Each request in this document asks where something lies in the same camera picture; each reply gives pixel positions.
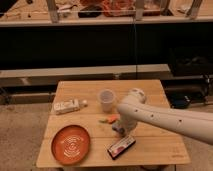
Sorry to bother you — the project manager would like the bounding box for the white plastic bottle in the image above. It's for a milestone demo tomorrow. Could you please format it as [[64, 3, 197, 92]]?
[[52, 99, 88, 115]]

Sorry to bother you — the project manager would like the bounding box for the clear plastic cup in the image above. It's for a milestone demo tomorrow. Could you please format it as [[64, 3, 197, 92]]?
[[98, 89, 116, 113]]

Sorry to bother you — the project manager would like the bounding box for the vertical black cable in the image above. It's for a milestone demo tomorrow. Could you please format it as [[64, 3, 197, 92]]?
[[133, 15, 139, 80]]

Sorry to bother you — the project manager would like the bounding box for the cluttered background shelf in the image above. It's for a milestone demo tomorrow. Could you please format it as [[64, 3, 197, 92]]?
[[0, 0, 213, 27]]

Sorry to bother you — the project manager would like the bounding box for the metal bench rail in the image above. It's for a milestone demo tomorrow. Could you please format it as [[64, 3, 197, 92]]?
[[0, 64, 170, 87]]

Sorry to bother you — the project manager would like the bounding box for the orange ceramic bowl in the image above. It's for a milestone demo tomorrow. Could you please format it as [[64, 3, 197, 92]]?
[[51, 125, 90, 165]]

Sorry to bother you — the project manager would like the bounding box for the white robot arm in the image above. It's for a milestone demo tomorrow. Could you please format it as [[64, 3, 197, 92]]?
[[112, 88, 213, 145]]

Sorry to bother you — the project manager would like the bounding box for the orange toy carrot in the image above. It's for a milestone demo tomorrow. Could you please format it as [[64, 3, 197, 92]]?
[[99, 115, 118, 124]]

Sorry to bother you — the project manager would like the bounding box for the black rectangular eraser box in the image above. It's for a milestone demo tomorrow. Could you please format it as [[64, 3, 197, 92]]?
[[107, 135, 136, 160]]

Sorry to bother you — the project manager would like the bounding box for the wooden table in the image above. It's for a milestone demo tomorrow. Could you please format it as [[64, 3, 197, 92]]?
[[36, 80, 190, 168]]

